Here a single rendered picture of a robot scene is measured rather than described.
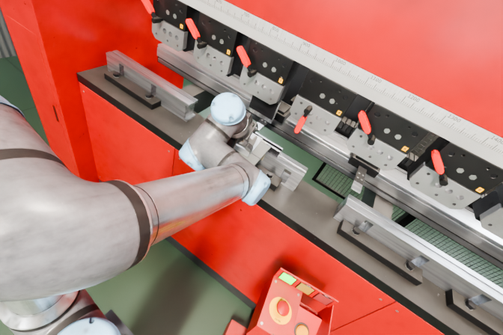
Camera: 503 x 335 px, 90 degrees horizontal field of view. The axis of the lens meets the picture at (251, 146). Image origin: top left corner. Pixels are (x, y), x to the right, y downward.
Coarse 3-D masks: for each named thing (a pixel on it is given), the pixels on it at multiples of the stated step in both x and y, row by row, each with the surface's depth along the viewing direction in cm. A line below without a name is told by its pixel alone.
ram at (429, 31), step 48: (192, 0) 79; (240, 0) 71; (288, 0) 65; (336, 0) 60; (384, 0) 55; (432, 0) 51; (480, 0) 48; (288, 48) 71; (336, 48) 65; (384, 48) 60; (432, 48) 55; (480, 48) 51; (384, 96) 65; (432, 96) 60; (480, 96) 55; (480, 144) 59
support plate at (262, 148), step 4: (260, 144) 94; (264, 144) 95; (256, 148) 92; (260, 148) 93; (264, 148) 93; (268, 148) 94; (252, 152) 90; (256, 152) 91; (260, 152) 91; (264, 152) 92; (244, 156) 87; (248, 156) 88; (252, 156) 88; (260, 156) 90; (248, 160) 86; (252, 160) 87; (256, 160) 88; (252, 164) 86
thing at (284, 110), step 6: (282, 102) 114; (282, 108) 111; (288, 108) 112; (276, 114) 110; (282, 114) 109; (288, 114) 113; (258, 120) 104; (264, 120) 105; (282, 120) 110; (258, 126) 101
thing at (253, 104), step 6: (252, 96) 89; (252, 102) 90; (258, 102) 89; (264, 102) 88; (252, 108) 92; (258, 108) 90; (264, 108) 89; (270, 108) 88; (276, 108) 86; (258, 114) 93; (264, 114) 90; (270, 114) 89; (270, 120) 91
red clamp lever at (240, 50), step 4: (240, 48) 74; (240, 52) 75; (244, 52) 75; (240, 56) 75; (244, 56) 75; (244, 60) 75; (248, 60) 76; (244, 64) 76; (248, 64) 76; (248, 68) 77; (252, 72) 76; (256, 72) 78
